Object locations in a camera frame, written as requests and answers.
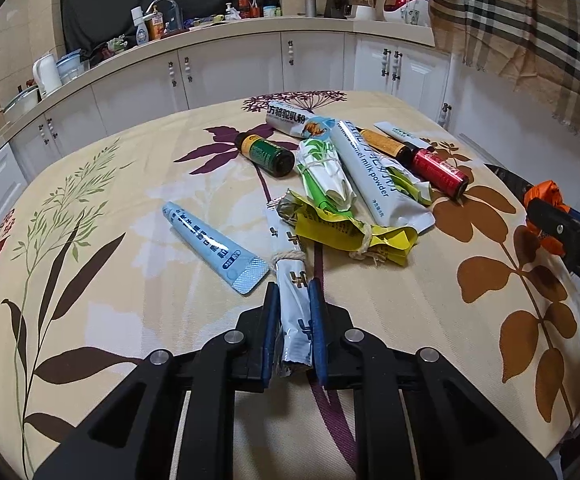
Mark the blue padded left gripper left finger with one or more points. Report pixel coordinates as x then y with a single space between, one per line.
272 308

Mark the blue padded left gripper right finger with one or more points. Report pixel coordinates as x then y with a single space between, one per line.
318 331

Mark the orange plastic bag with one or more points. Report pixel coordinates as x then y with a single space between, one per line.
543 201

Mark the light blue tube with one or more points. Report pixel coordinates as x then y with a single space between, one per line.
237 266

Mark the black lined trash bin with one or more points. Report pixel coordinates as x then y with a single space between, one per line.
518 185

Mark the white kitchen cabinets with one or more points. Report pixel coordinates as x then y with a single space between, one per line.
306 61

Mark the yellow crumpled wrapper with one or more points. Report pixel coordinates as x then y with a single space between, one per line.
360 240

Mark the white green tied packet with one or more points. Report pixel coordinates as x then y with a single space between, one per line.
323 177

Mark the floral beige tablecloth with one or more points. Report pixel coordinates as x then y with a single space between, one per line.
93 278

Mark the white milk powder pouch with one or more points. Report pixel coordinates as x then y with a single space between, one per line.
387 205

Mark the dark green glass bottle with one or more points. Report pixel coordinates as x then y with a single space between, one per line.
276 161

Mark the red label brown bottle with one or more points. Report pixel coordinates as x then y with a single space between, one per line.
428 166

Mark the small white green tube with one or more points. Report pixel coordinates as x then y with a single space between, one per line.
403 136

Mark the white blue snack packet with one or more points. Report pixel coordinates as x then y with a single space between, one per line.
296 122

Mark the beige plaid hanging cloth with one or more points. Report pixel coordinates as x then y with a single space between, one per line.
534 44

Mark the red white rice cooker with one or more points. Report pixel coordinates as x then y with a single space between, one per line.
410 12

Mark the white detergent bottle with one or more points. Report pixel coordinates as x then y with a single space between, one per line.
141 29

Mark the steel thermos bottle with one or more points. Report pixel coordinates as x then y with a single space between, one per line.
310 8

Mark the black knife block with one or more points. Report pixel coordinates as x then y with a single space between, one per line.
335 9

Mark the chrome sink faucet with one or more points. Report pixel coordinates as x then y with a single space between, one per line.
166 16

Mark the white electric kettle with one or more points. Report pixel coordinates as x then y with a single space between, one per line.
46 75

